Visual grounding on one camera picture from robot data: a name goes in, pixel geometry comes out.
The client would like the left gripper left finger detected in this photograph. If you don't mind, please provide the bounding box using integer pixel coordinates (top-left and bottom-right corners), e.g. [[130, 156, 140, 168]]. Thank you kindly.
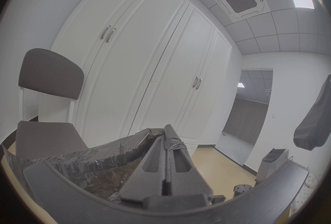
[[120, 136, 166, 209]]

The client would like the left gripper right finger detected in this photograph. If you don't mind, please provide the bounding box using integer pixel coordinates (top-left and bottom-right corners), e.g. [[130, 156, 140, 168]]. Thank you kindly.
[[165, 124, 214, 204]]

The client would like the black plastic bag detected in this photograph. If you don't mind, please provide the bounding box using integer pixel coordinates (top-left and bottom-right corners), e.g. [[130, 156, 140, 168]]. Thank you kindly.
[[1, 127, 187, 201]]

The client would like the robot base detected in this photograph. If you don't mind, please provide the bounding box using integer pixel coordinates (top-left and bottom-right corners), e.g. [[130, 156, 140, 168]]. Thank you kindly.
[[255, 148, 294, 187]]

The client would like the grey curtain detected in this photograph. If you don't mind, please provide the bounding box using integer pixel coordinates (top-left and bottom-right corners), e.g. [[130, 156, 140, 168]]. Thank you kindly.
[[223, 97, 269, 145]]

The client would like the white wardrobe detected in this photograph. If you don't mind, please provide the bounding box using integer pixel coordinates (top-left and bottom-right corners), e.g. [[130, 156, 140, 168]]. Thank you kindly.
[[39, 0, 233, 152]]

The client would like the white chair dark grey seat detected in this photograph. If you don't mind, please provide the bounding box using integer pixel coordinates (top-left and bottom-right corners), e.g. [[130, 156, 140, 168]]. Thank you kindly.
[[16, 48, 89, 160]]

